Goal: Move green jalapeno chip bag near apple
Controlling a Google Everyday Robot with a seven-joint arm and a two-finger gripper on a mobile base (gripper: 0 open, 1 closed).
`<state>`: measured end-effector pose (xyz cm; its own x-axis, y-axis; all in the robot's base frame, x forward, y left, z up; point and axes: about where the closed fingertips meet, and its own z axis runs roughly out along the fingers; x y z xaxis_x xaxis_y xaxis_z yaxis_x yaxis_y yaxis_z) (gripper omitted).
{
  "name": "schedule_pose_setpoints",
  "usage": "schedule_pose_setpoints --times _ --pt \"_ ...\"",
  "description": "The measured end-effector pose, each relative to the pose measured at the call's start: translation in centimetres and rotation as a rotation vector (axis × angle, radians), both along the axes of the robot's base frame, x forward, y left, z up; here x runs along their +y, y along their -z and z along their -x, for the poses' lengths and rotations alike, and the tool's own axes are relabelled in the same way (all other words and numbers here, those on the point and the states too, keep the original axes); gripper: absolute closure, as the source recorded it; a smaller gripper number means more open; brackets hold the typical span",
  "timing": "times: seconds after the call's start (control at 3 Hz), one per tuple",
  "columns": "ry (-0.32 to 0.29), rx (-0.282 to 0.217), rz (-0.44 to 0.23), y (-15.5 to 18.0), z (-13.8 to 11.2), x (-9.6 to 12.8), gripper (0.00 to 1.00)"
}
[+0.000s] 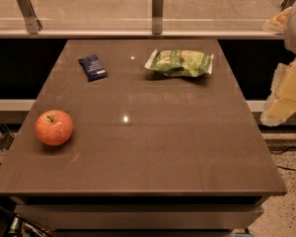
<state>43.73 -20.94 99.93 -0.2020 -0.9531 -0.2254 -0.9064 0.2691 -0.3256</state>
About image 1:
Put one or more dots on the left metal railing bracket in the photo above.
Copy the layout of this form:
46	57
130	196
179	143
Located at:
32	22

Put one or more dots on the green jalapeno chip bag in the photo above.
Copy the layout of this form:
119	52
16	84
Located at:
180	63

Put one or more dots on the middle metal railing bracket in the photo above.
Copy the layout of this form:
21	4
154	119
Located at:
157	16

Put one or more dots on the blue snack bar wrapper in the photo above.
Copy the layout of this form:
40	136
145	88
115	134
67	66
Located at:
93	67

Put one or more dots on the red apple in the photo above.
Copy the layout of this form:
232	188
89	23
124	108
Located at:
54	127

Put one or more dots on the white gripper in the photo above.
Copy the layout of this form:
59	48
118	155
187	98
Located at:
282	103

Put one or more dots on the glass railing panel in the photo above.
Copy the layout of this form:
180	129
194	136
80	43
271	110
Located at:
137	14

